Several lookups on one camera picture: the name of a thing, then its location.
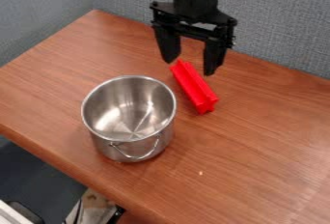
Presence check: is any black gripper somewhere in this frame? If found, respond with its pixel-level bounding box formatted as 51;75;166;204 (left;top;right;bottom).
149;0;237;75

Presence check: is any red plastic block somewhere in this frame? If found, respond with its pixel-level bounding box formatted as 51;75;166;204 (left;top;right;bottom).
169;60;218;114

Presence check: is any stainless steel pot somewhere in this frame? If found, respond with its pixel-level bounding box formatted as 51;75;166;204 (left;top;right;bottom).
81;75;176;162

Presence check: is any beige object under table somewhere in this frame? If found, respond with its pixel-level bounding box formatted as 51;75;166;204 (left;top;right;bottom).
61;189;125;224

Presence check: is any white object at corner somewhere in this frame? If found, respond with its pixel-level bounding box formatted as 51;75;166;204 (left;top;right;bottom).
0;200;31;224

